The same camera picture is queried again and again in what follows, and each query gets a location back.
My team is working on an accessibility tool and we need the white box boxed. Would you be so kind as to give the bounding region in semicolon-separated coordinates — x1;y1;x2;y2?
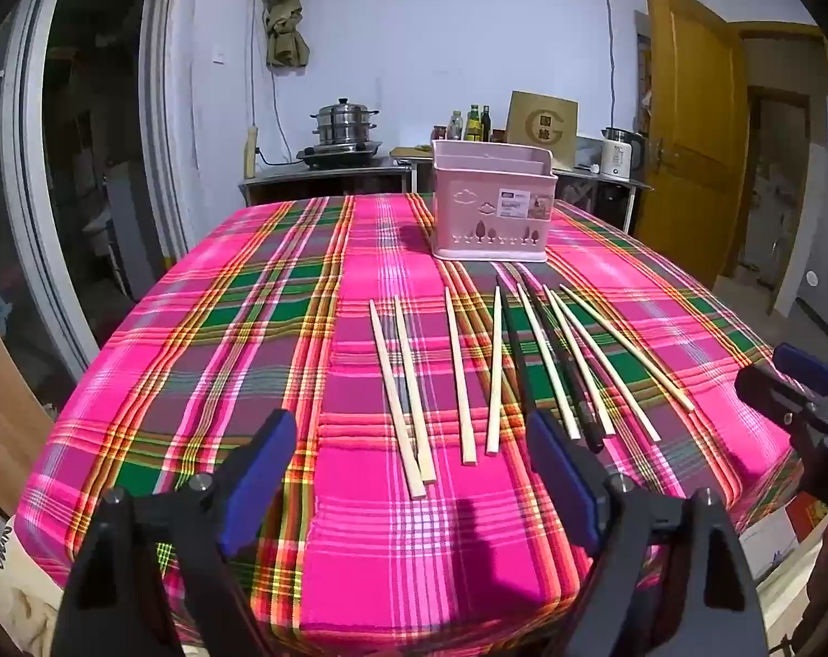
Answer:
739;523;805;586

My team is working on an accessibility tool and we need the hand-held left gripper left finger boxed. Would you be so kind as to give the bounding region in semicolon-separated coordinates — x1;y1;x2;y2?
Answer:
48;409;298;657

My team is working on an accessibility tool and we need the black countertop stove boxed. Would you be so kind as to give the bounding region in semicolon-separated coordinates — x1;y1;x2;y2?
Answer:
296;140;384;169

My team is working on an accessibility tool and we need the brown cardboard sheet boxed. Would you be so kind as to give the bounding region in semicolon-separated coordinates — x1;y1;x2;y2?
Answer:
0;330;55;517

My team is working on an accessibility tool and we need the golden cardboard box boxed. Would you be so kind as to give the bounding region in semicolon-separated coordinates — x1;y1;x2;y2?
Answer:
506;90;579;169

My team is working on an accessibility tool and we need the set of wooden chopsticks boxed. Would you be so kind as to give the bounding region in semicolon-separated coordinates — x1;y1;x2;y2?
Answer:
368;283;697;500

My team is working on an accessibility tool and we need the stainless steel steamer pot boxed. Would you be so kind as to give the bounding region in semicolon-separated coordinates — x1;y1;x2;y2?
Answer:
310;97;381;147

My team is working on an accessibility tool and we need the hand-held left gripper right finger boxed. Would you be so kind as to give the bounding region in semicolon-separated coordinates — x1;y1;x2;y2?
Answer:
527;411;761;657

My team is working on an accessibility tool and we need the yellow wooden door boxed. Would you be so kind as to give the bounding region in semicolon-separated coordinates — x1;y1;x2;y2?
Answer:
643;0;750;289

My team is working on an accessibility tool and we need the white sliding door frame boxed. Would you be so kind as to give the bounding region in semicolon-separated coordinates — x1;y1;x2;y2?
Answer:
0;0;203;384

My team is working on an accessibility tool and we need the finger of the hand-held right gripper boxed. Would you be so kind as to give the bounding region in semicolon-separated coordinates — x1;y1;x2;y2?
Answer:
734;365;828;494
772;342;828;418

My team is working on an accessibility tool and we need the pink plaid tablecloth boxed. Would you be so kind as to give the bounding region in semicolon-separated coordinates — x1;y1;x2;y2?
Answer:
15;193;808;651

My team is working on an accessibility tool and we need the thin wall cable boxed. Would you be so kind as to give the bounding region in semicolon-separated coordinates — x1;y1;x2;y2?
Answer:
597;0;617;130
250;0;281;165

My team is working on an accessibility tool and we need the white printed bag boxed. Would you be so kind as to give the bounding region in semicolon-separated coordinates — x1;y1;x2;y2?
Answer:
0;513;79;637

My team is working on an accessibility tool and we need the steel kitchen table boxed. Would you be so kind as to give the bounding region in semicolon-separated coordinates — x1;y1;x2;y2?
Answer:
238;156;415;208
390;143;654;234

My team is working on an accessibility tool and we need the red box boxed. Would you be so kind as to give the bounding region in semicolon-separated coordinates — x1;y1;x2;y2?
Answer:
787;493;828;541

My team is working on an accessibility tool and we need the white electric kettle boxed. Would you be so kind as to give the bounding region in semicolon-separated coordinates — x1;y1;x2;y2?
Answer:
599;126;648;180

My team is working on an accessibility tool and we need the pink plastic utensil basket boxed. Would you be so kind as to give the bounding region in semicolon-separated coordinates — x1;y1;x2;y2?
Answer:
431;139;559;264

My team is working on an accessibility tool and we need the green knotted hanging cloth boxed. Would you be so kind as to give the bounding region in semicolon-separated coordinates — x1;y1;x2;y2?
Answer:
260;0;312;71

